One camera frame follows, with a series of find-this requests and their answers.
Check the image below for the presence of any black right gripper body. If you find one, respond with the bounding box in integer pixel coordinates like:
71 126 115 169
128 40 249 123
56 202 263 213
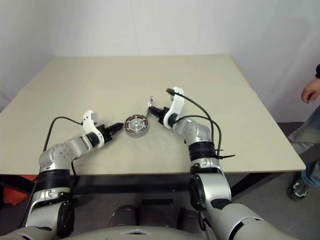
158 106 171 125

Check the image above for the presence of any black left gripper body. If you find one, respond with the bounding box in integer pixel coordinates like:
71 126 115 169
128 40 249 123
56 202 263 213
96 123 113 145

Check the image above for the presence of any grey round motor lid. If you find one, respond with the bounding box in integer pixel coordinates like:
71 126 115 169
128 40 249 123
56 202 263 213
145 96 155 117

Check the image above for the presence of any motor housing with copper stator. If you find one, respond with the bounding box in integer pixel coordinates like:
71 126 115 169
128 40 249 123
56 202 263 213
124 115 150 138

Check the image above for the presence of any person's bare hand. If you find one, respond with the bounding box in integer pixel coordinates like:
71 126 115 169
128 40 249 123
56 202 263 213
301 78 320 103

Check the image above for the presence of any dark rounded shape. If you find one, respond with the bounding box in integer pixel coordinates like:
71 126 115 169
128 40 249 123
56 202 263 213
108 204 141 227

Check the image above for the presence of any grey robot torso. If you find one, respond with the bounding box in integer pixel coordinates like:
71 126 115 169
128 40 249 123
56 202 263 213
4 221 226 240

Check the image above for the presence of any orange red object under table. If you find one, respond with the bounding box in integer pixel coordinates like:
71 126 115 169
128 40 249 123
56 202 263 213
0 174 38 206

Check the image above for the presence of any person's blue jeans leg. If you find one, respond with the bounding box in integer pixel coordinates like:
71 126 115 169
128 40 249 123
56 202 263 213
287 101 320 187

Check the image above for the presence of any grey sneaker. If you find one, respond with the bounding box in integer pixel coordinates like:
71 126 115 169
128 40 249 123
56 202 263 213
287 178 315 202

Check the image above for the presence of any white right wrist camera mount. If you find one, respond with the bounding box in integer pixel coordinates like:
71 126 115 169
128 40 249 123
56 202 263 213
162 86 186 130

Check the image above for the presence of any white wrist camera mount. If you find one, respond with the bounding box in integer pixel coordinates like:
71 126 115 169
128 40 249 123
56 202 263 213
162 86 186 130
81 109 105 148

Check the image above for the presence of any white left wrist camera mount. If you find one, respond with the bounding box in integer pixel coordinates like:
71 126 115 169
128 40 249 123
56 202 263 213
81 109 105 148

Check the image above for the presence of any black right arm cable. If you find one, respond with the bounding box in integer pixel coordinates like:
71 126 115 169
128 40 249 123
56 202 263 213
166 87 225 161

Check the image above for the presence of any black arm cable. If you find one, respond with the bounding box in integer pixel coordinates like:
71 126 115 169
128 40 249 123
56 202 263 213
18 116 85 230
166 87 225 161

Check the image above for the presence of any black table frame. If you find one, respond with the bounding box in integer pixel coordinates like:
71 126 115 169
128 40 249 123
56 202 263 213
0 171 301 201

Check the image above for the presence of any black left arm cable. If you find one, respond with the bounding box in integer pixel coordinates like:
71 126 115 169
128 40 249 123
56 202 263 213
18 116 85 230

